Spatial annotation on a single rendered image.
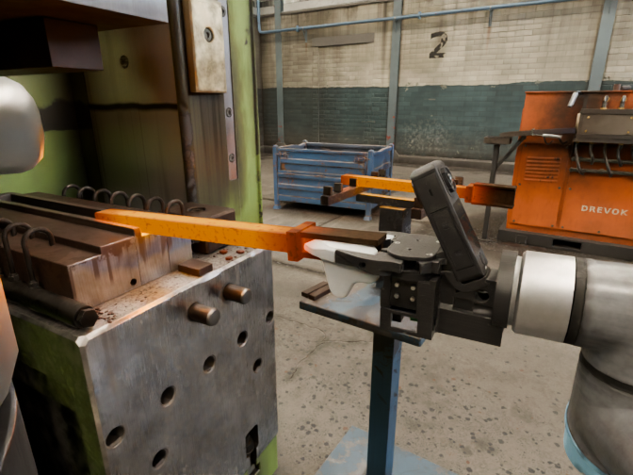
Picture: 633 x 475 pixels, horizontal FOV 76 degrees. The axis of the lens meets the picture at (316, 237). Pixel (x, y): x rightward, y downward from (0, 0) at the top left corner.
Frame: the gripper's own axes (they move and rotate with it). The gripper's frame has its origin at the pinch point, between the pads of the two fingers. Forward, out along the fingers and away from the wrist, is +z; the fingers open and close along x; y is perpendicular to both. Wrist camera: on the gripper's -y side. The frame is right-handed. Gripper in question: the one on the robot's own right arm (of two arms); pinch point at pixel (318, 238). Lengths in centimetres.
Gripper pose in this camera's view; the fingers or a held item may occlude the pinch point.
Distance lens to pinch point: 45.7
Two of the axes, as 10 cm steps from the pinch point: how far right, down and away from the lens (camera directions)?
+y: 0.2, 9.5, 3.1
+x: 4.7, -2.8, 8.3
